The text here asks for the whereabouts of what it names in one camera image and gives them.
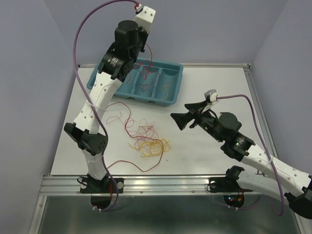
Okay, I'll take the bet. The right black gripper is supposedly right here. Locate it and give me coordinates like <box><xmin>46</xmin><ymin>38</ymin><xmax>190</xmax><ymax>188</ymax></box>
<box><xmin>170</xmin><ymin>99</ymin><xmax>224</xmax><ymax>142</ymax></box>

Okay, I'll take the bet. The bright red wire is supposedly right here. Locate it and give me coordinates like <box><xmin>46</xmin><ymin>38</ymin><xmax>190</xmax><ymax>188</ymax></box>
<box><xmin>124</xmin><ymin>42</ymin><xmax>160</xmax><ymax>91</ymax></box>

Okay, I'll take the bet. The thin yellow wire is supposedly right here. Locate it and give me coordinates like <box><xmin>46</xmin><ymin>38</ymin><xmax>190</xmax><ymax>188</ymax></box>
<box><xmin>160</xmin><ymin>78</ymin><xmax>173</xmax><ymax>99</ymax></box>

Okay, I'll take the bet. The red yellow wire bundle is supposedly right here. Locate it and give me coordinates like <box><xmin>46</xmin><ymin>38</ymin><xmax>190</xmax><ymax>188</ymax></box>
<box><xmin>105</xmin><ymin>101</ymin><xmax>173</xmax><ymax>173</ymax></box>

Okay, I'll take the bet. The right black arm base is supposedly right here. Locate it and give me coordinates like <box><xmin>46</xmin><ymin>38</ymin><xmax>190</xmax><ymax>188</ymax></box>
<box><xmin>206</xmin><ymin>166</ymin><xmax>245</xmax><ymax>209</ymax></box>

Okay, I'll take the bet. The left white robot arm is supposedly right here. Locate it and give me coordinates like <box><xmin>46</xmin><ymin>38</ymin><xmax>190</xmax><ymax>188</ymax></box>
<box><xmin>64</xmin><ymin>20</ymin><xmax>152</xmax><ymax>192</ymax></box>

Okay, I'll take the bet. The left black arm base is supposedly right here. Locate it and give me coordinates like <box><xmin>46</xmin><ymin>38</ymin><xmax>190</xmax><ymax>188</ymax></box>
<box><xmin>77</xmin><ymin>175</ymin><xmax>124</xmax><ymax>212</ymax></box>

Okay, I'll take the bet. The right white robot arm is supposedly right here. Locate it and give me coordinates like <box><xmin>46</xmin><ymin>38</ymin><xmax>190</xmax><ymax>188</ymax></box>
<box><xmin>170</xmin><ymin>101</ymin><xmax>312</xmax><ymax>219</ymax></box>

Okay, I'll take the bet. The teal compartment tray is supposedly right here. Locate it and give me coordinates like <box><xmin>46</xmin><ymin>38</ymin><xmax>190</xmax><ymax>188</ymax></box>
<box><xmin>87</xmin><ymin>58</ymin><xmax>184</xmax><ymax>108</ymax></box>

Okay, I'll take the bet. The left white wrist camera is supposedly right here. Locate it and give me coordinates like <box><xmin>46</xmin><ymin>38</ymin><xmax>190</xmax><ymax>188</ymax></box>
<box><xmin>134</xmin><ymin>4</ymin><xmax>156</xmax><ymax>33</ymax></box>

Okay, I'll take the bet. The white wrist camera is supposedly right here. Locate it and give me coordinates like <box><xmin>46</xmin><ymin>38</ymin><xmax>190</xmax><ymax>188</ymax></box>
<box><xmin>204</xmin><ymin>89</ymin><xmax>218</xmax><ymax>108</ymax></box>
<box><xmin>134</xmin><ymin>4</ymin><xmax>156</xmax><ymax>33</ymax></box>

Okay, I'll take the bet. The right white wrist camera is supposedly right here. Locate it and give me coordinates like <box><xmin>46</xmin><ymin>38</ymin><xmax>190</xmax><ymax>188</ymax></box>
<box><xmin>204</xmin><ymin>89</ymin><xmax>218</xmax><ymax>108</ymax></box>

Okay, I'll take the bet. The aluminium mounting rail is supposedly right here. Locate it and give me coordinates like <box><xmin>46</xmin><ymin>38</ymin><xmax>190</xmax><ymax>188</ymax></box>
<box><xmin>40</xmin><ymin>173</ymin><xmax>261</xmax><ymax>195</ymax></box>

